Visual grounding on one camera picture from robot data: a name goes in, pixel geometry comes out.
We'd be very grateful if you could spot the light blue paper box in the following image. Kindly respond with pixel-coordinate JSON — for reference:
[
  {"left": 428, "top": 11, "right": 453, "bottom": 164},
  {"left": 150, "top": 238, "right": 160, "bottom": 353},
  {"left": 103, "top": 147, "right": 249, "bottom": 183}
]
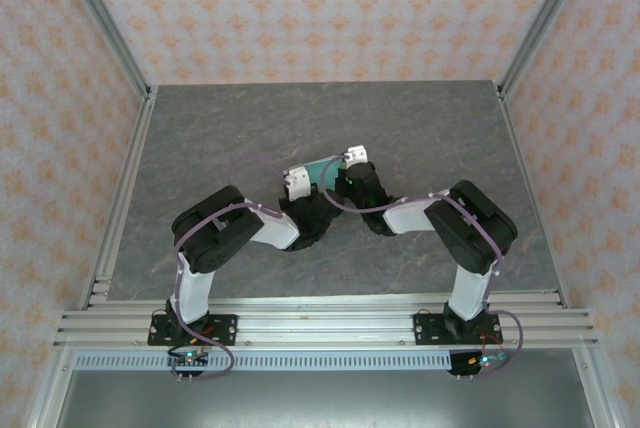
[{"left": 299, "top": 156, "right": 346, "bottom": 187}]

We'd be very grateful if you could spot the grey metal lower shelf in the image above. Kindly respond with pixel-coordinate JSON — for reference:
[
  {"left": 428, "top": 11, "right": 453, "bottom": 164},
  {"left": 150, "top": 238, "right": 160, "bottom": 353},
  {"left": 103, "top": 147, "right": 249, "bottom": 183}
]
[{"left": 52, "top": 370, "right": 599, "bottom": 428}]

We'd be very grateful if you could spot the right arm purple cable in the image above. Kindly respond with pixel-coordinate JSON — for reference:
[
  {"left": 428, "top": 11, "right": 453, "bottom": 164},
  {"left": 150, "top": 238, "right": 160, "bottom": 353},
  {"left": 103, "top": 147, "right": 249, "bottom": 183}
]
[{"left": 321, "top": 157, "right": 525, "bottom": 379}]

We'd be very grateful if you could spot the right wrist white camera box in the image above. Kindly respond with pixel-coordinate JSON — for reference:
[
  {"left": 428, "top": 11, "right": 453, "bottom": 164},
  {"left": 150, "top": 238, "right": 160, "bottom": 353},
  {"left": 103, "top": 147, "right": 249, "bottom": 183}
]
[{"left": 342, "top": 145, "right": 370, "bottom": 168}]

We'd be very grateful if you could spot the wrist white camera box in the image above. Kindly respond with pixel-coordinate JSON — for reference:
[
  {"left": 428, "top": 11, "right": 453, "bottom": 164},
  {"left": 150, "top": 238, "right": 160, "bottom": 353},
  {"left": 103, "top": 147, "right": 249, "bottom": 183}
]
[
  {"left": 282, "top": 165, "right": 314, "bottom": 198},
  {"left": 342, "top": 145, "right": 370, "bottom": 168}
]

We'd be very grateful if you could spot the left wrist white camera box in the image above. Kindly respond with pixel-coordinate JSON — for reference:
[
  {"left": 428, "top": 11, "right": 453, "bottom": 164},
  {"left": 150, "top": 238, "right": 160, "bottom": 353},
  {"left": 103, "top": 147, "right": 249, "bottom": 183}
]
[{"left": 282, "top": 165, "right": 314, "bottom": 198}]

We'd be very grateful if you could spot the aluminium mounting rail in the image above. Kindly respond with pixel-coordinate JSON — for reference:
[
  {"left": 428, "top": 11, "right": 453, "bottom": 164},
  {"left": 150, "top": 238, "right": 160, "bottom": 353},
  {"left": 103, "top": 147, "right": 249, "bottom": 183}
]
[{"left": 53, "top": 296, "right": 599, "bottom": 350}]

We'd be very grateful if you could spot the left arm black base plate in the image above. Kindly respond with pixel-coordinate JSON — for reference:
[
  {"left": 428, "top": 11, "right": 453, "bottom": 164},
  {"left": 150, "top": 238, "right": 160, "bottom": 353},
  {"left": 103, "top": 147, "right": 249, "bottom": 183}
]
[{"left": 147, "top": 314, "right": 239, "bottom": 347}]

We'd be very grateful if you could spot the grey slotted cable duct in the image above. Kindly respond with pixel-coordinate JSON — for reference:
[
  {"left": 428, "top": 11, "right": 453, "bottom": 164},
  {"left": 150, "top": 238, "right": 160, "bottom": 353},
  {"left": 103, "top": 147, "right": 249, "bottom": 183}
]
[{"left": 73, "top": 352, "right": 454, "bottom": 372}]

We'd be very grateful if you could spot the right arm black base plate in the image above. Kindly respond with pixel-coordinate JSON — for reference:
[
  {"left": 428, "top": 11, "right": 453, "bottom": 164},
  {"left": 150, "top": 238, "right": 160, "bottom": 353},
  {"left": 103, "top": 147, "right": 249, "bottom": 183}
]
[{"left": 413, "top": 311, "right": 502, "bottom": 347}]

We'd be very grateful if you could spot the aluminium table side rail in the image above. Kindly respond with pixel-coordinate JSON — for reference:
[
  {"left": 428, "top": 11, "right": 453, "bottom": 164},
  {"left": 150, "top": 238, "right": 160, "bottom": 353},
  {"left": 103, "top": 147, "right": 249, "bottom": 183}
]
[
  {"left": 496, "top": 81, "right": 571, "bottom": 310},
  {"left": 77, "top": 86, "right": 159, "bottom": 310}
]

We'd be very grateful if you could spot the aluminium frame post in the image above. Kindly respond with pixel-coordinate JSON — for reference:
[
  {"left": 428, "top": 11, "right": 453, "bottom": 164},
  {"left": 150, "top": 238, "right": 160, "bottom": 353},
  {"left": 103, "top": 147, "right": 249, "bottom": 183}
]
[
  {"left": 52, "top": 0, "right": 152, "bottom": 100},
  {"left": 497, "top": 0, "right": 597, "bottom": 98}
]

